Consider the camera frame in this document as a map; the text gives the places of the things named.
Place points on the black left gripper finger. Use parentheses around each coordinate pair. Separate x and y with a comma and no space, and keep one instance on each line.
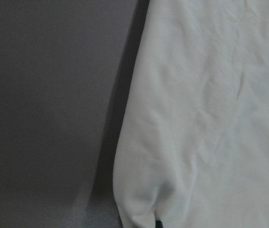
(158,224)

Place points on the cream long-sleeve printed shirt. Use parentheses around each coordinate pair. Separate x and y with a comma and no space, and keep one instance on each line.
(193,151)

